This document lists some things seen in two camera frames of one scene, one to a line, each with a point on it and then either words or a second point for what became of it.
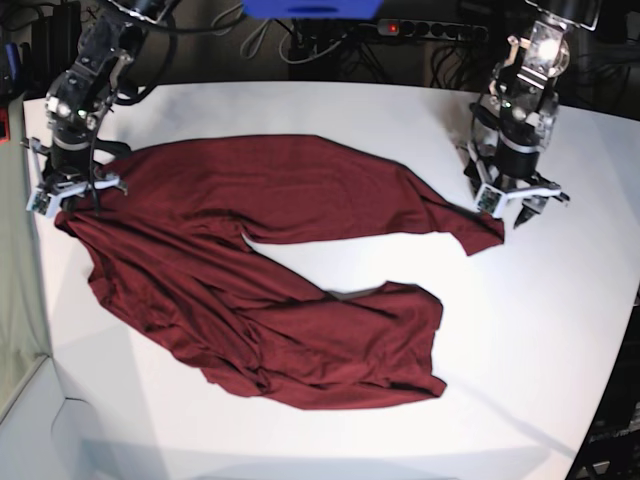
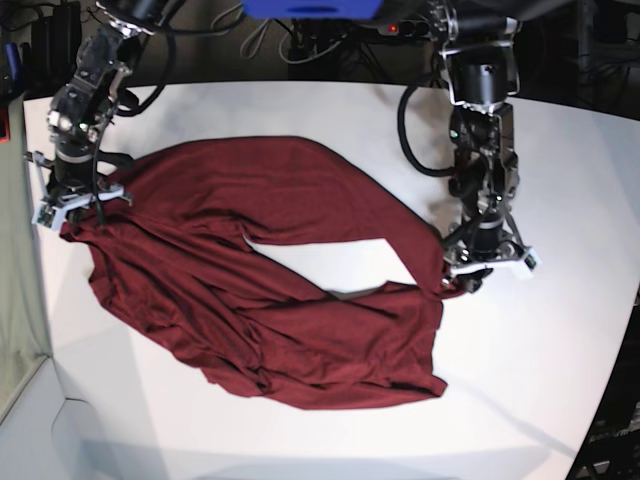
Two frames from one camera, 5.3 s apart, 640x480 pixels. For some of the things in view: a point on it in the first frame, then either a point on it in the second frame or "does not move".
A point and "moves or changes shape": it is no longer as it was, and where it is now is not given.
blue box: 313,9 does not move
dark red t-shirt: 165,246 moves or changes shape
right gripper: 509,174 -> 488,238
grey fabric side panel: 23,337 does not move
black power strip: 432,30 does not move
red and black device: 4,125 does not move
